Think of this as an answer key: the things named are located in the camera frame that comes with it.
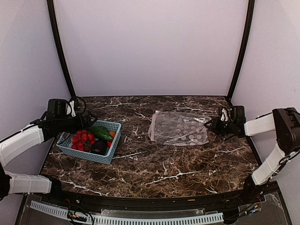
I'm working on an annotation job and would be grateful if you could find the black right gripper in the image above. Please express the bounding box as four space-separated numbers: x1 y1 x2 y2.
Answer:
204 116 236 136

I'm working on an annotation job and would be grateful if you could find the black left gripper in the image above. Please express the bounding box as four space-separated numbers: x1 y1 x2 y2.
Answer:
56 110 98 134

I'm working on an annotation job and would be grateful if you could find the red fake grape bunch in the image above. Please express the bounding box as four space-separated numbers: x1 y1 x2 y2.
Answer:
70 130 96 152

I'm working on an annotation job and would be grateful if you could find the green fake vegetable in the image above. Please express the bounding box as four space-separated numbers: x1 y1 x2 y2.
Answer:
87 126 113 142

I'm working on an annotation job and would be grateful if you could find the dark purple fake eggplant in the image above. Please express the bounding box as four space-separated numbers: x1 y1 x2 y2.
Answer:
90 139 108 156

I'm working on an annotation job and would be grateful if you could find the orange yellow fake mango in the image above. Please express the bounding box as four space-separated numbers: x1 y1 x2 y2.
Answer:
109 131 116 137

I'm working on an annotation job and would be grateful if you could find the clear zip top bag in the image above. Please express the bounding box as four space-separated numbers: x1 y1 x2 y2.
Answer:
148 111 211 146

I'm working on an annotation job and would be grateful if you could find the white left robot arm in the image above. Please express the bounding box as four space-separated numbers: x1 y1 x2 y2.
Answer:
0 97 98 204

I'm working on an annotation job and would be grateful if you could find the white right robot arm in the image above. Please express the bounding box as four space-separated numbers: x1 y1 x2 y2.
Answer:
204 105 300 203

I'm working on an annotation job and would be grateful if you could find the light blue plastic basket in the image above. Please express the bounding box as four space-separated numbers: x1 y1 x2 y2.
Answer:
56 120 121 165

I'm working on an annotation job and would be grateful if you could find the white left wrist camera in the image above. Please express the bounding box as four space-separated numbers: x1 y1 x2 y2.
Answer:
66 99 76 117

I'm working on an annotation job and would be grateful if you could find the black left frame post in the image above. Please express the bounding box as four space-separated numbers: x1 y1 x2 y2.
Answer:
46 0 76 97

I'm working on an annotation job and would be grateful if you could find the black frame post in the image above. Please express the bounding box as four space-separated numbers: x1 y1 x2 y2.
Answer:
226 0 255 101
46 0 76 97

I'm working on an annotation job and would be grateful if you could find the black front rail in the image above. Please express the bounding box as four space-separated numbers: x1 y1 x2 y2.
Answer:
28 182 279 213

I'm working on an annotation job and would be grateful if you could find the white slotted cable duct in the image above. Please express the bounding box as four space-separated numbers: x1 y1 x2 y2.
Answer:
30 201 224 225

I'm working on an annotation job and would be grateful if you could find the black right frame post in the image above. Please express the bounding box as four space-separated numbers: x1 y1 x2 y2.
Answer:
226 0 255 101

